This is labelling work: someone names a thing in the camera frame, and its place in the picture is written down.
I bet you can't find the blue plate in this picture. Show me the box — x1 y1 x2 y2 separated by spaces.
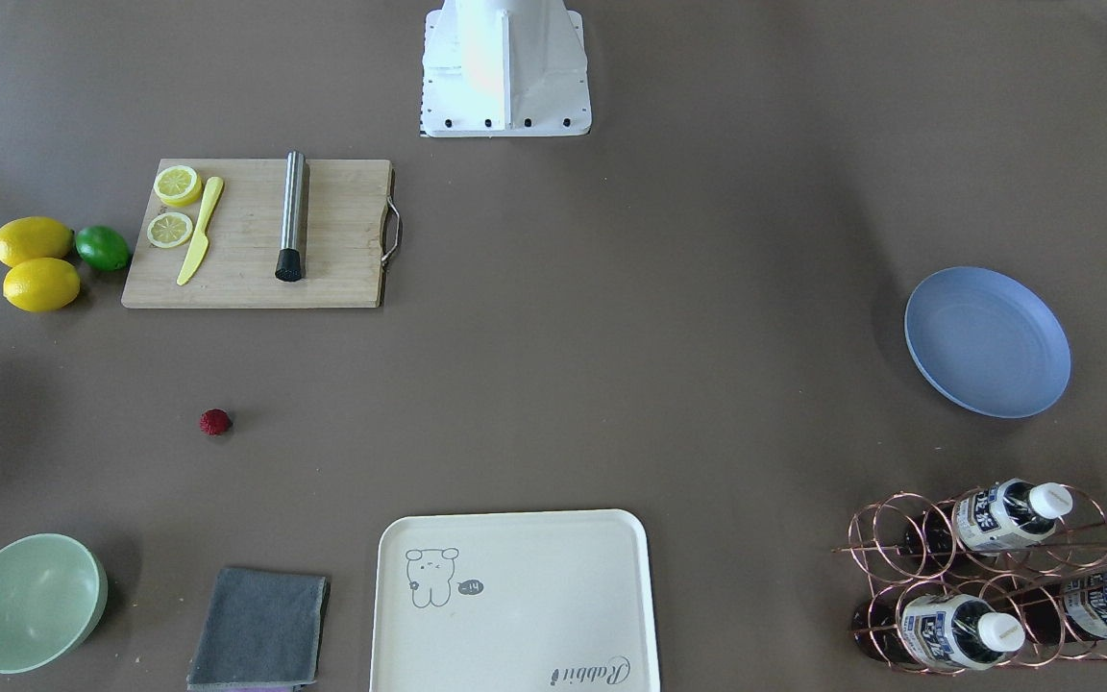
903 266 1072 419

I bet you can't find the red strawberry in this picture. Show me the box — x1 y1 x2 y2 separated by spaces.
198 407 232 436

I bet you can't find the wooden cutting board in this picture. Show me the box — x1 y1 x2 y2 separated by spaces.
120 158 395 309

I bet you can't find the cream rabbit tray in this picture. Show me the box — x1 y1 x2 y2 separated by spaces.
370 508 662 691

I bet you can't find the steel muddler black tip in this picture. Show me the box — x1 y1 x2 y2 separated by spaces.
275 149 308 282

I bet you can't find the yellow plastic knife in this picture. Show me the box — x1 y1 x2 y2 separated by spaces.
176 176 225 285

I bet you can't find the lemon slice flat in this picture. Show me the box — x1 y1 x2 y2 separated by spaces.
145 211 194 249

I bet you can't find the grey folded cloth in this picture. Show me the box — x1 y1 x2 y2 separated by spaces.
187 568 327 691

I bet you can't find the lemon half thick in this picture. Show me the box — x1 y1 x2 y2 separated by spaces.
153 163 204 209

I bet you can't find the green lime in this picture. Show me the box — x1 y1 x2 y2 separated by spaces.
73 225 132 272

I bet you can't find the yellow lemon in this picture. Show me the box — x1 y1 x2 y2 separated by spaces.
3 258 81 312
0 216 74 267

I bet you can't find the mint green bowl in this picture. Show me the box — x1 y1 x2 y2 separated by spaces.
0 533 108 675

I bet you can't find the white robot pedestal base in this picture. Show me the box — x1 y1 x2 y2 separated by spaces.
420 1 593 137

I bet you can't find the copper wire bottle rack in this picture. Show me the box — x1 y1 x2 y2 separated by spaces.
845 483 1107 675

